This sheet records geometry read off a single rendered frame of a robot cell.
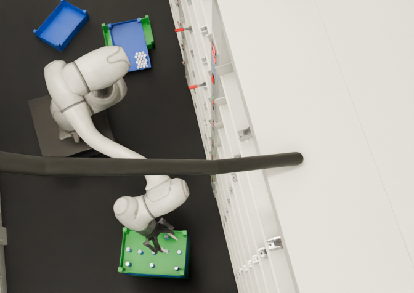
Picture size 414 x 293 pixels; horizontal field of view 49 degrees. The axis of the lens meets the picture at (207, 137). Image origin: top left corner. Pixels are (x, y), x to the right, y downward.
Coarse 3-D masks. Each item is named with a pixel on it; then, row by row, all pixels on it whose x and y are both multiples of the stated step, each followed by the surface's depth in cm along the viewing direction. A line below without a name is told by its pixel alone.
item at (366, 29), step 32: (320, 0) 95; (352, 0) 95; (384, 0) 95; (352, 32) 92; (384, 32) 92; (352, 64) 90; (384, 64) 90; (352, 96) 87; (384, 96) 87; (384, 128) 85; (384, 160) 83
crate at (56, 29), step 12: (60, 0) 294; (60, 12) 299; (72, 12) 298; (84, 12) 289; (48, 24) 295; (60, 24) 295; (72, 24) 295; (36, 36) 290; (48, 36) 292; (60, 36) 292; (72, 36) 290; (60, 48) 286
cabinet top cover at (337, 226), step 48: (240, 48) 91; (288, 48) 91; (288, 96) 87; (336, 96) 87; (288, 144) 84; (336, 144) 84; (288, 192) 81; (336, 192) 81; (384, 192) 81; (288, 240) 78; (336, 240) 78; (384, 240) 78; (336, 288) 75; (384, 288) 75
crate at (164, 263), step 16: (128, 240) 216; (144, 240) 216; (160, 240) 216; (176, 240) 216; (128, 256) 214; (144, 256) 214; (160, 256) 214; (176, 256) 214; (128, 272) 206; (144, 272) 206; (160, 272) 211; (176, 272) 211
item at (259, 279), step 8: (224, 136) 152; (224, 144) 151; (224, 152) 150; (232, 176) 147; (232, 184) 147; (240, 192) 145; (240, 200) 145; (240, 208) 144; (240, 216) 143; (248, 224) 142; (248, 232) 141; (248, 240) 140; (248, 248) 140; (256, 256) 136; (256, 264) 138; (256, 272) 137; (256, 280) 137; (264, 288) 135
